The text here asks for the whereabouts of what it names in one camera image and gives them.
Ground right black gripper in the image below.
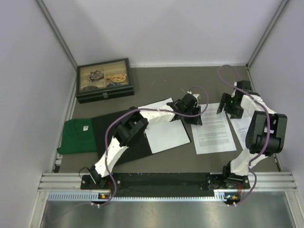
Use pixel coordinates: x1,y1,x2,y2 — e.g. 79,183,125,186
217,93,243,119

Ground printed text paper sheet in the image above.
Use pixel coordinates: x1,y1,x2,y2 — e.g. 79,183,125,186
191,103,237,154

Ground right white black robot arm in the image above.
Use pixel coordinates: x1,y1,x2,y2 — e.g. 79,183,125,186
217,80,287,188

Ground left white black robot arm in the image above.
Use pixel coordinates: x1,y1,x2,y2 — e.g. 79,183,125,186
89,92,202,188

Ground printed white paper sheets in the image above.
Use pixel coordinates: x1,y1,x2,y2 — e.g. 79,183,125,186
228,111,252,149

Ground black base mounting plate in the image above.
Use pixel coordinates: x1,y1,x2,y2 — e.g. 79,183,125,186
80,172,252,193

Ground dark green glass-lid box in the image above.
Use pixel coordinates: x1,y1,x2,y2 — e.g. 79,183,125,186
76,58,134,104

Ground green folded t-shirt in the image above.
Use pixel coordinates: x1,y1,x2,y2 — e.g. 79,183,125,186
57,118,97,155

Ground aluminium rail frame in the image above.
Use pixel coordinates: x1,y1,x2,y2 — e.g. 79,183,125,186
38,172,297,191

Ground grey slotted cable duct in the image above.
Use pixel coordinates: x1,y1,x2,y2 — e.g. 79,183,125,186
47,192,238,202

